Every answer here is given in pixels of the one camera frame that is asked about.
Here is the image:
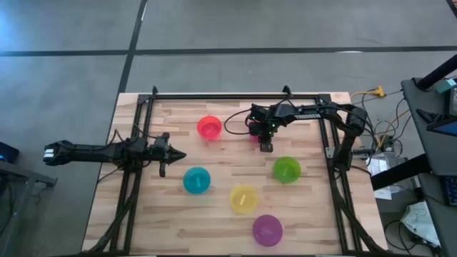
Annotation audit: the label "pink plastic bowl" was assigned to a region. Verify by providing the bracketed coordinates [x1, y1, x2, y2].
[248, 123, 261, 143]

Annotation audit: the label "green plastic bowl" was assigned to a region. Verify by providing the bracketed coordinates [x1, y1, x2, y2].
[273, 156, 302, 185]

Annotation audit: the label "white paper sheets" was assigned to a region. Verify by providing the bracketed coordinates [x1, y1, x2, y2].
[366, 156, 393, 201]

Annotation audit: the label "black device with blue light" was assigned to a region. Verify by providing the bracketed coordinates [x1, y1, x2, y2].
[0, 141, 21, 165]

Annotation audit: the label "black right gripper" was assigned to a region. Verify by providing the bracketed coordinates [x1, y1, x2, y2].
[249, 104, 283, 153]

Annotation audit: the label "grey desk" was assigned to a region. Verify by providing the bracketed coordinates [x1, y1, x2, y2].
[400, 76, 457, 257]

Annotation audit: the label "red plastic bowl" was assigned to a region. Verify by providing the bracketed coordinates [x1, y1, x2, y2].
[196, 115, 223, 141]

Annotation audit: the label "black desk beam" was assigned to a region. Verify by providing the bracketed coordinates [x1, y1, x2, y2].
[370, 153, 431, 191]

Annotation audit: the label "yellow cable with plug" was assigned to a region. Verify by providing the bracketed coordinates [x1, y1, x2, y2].
[349, 85, 387, 104]

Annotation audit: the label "black keyboard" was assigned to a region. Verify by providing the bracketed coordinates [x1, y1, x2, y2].
[444, 175, 457, 207]

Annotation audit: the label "yellow plastic bowl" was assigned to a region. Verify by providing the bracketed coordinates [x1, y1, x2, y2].
[229, 183, 259, 215]

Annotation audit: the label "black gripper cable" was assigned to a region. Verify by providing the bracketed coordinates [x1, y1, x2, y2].
[224, 109, 258, 136]

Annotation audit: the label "black pole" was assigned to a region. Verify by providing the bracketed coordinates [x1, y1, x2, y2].
[416, 53, 457, 91]

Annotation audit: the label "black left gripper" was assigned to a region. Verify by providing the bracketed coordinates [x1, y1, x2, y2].
[151, 132, 187, 178]

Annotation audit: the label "tablet with blue screen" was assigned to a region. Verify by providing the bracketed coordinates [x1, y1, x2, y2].
[426, 116, 457, 138]

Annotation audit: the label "white plastic bag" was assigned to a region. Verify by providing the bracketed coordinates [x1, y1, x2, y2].
[400, 201, 441, 248]

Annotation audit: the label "black aluminium table frame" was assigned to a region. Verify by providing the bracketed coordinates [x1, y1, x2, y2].
[84, 85, 388, 255]

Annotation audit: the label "teal plastic bowl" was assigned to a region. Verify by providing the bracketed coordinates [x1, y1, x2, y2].
[183, 166, 211, 196]

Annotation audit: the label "purple plastic bowl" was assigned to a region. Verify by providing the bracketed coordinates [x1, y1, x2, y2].
[252, 214, 284, 248]

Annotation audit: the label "grey side table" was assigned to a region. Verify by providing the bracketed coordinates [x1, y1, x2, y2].
[0, 160, 58, 257]

